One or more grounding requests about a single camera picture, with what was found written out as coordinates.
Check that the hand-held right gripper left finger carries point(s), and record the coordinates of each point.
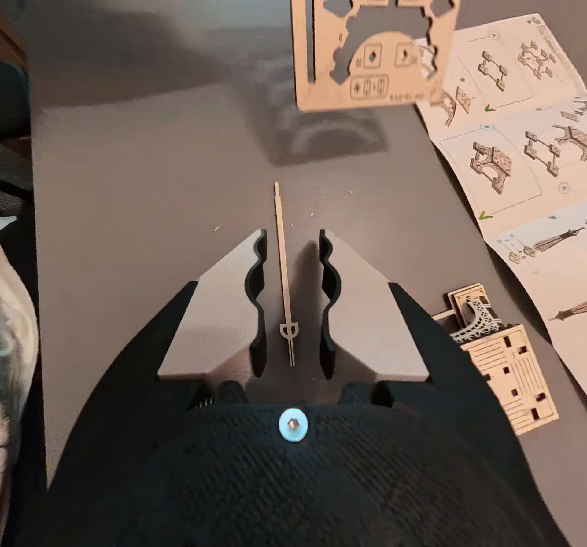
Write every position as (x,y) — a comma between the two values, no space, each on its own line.
(215,318)

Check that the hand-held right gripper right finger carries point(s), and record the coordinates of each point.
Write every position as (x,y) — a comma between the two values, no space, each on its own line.
(371,322)

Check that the thin wooden spire piece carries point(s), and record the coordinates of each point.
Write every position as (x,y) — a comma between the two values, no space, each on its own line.
(282,258)

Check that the wooden puzzle sheet with arches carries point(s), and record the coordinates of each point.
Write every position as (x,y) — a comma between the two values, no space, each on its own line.
(305,29)

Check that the wooden tower base model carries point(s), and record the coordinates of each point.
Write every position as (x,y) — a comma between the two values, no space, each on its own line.
(509,363)

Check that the person's printed white shirt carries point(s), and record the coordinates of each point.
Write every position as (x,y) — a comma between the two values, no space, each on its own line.
(16,327)

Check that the folded paper instruction sheet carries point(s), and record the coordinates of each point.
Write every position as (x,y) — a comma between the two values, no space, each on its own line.
(518,111)

